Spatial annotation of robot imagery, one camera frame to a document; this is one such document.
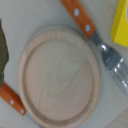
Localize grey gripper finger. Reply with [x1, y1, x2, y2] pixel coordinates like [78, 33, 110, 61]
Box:
[0, 19, 9, 87]

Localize yellow butter box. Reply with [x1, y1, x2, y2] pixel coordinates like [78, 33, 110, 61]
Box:
[111, 0, 128, 47]

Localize white woven placemat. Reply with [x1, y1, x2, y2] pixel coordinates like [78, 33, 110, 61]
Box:
[0, 0, 128, 128]

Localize round wooden plate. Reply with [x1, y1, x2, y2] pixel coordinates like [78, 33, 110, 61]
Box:
[18, 27, 100, 128]

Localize wooden handled fork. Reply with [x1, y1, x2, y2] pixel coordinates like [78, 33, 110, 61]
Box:
[59, 0, 128, 89]

